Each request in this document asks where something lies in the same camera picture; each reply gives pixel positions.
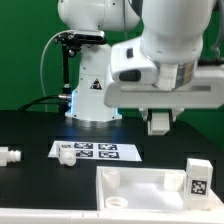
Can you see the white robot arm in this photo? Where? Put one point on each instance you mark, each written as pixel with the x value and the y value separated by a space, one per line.
pixel 170 33

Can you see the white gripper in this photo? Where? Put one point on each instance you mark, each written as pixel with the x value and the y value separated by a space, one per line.
pixel 135 88

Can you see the white square table top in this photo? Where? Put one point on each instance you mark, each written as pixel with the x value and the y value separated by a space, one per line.
pixel 144 189

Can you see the white L-shaped obstacle wall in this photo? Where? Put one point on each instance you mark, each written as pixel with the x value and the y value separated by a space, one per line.
pixel 32 216

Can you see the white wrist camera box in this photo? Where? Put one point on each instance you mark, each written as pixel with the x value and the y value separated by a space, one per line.
pixel 129 64

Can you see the white sheet with tags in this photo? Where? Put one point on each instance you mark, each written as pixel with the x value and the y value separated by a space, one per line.
pixel 97 151

